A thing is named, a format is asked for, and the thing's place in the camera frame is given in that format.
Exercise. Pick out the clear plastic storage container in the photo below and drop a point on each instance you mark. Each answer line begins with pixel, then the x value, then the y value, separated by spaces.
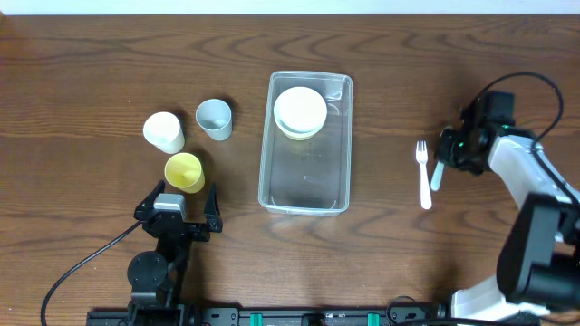
pixel 309 177

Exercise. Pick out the grey plastic cup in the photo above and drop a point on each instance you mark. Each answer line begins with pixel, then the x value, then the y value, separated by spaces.
pixel 214 116

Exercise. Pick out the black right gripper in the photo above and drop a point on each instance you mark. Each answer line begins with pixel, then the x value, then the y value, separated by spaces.
pixel 446 151

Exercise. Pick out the yellow plastic cup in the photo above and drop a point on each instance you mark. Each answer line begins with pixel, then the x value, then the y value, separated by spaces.
pixel 184 171

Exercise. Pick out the pink plastic fork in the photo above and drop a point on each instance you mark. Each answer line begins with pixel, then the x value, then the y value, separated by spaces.
pixel 421 155

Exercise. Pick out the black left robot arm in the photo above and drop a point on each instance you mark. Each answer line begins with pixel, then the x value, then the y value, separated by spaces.
pixel 156 277

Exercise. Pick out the white plastic bowl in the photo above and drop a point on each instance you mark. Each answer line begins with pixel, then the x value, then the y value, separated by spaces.
pixel 300 109

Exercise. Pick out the mint green plastic spoon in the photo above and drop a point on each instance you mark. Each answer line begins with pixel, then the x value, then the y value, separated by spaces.
pixel 437 176

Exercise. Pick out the white plastic cup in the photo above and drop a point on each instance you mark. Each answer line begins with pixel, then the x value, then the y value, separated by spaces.
pixel 163 131

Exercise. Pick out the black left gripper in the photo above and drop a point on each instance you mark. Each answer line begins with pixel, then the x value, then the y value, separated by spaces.
pixel 177 227

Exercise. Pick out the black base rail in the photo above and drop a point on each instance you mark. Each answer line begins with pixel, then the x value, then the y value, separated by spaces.
pixel 232 316

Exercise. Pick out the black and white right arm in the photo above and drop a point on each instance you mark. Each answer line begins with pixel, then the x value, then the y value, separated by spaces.
pixel 530 276

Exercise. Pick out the yellow plastic bowl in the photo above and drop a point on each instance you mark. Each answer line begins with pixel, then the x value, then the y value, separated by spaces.
pixel 298 135

